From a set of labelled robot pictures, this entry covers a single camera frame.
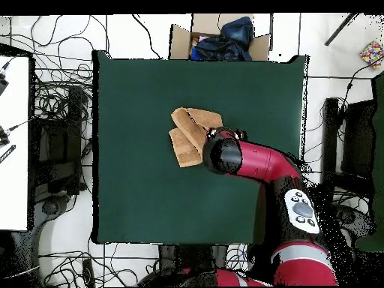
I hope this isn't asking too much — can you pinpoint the black equipment case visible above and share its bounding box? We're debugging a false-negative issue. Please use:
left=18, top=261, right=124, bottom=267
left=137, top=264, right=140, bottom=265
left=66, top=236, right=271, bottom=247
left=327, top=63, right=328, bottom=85
left=29, top=85, right=89, bottom=196

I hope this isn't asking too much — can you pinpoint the grey black floor stand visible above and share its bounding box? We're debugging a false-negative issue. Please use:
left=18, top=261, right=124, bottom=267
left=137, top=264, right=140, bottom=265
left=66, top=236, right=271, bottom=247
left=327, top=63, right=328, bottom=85
left=31, top=193, right=74, bottom=241

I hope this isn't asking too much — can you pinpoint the colourful patterned item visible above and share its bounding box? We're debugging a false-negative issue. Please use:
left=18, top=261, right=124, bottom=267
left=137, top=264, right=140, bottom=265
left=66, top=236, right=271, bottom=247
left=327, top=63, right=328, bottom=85
left=358, top=39, right=384, bottom=71

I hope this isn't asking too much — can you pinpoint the black cable with connector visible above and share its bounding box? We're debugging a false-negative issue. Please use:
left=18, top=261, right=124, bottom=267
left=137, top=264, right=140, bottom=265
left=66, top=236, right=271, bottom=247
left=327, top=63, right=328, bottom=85
left=338, top=55, right=384, bottom=118

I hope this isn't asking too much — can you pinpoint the black frame stand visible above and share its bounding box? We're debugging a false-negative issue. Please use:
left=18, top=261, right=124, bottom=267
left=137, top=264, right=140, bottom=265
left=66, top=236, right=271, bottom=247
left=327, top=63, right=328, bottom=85
left=320, top=97, right=377, bottom=205

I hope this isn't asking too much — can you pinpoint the dark green table cloth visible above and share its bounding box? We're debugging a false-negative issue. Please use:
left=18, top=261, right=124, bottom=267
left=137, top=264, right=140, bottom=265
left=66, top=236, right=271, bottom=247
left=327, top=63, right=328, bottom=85
left=91, top=49, right=310, bottom=245

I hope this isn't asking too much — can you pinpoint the black equipment with cables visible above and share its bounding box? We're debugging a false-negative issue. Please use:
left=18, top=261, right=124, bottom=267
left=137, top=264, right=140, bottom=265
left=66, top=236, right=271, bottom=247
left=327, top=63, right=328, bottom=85
left=332, top=203, right=377, bottom=241

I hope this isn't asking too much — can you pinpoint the white side table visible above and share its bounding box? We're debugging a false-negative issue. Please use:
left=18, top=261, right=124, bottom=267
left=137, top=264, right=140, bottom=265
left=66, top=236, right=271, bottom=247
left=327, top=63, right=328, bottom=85
left=0, top=55, right=31, bottom=232

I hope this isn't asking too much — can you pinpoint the black rod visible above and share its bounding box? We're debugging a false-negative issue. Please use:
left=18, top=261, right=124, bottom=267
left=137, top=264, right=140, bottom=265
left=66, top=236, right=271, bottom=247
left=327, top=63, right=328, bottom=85
left=323, top=12, right=360, bottom=47

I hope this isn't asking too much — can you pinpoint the black device with cable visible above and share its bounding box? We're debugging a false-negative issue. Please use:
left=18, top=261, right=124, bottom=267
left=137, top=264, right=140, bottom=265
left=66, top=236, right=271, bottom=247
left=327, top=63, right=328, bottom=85
left=0, top=124, right=11, bottom=148

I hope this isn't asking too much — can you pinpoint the long black floor cable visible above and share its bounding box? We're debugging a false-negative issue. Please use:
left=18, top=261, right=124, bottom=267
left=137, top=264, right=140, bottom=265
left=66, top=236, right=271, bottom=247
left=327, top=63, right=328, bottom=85
left=131, top=13, right=163, bottom=60

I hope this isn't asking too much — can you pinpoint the black power strip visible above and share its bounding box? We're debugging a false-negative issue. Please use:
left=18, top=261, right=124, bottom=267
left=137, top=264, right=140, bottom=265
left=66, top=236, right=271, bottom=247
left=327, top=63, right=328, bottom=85
left=81, top=257, right=97, bottom=288

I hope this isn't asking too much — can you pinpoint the dark blue clothing pile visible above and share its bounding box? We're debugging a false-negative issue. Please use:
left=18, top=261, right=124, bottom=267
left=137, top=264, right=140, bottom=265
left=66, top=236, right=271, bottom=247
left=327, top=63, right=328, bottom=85
left=189, top=16, right=256, bottom=62

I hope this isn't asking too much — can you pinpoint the black camera device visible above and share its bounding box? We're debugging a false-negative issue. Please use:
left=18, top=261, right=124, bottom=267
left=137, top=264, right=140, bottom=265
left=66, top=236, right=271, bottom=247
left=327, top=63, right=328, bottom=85
left=0, top=71, right=10, bottom=97

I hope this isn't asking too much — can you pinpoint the black strip with white marks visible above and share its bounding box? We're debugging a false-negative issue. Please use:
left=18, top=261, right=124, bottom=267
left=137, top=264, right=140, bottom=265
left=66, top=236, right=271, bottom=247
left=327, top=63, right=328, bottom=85
left=0, top=144, right=17, bottom=164

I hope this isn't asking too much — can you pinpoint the orange terry towel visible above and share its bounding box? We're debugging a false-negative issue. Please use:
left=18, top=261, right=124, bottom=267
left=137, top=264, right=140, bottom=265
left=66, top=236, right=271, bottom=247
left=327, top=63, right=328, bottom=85
left=168, top=106, right=224, bottom=168

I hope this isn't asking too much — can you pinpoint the brown cardboard box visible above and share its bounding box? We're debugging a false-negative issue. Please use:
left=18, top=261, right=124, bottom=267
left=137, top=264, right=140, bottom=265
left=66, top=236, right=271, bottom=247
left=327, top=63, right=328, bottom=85
left=168, top=13, right=272, bottom=62

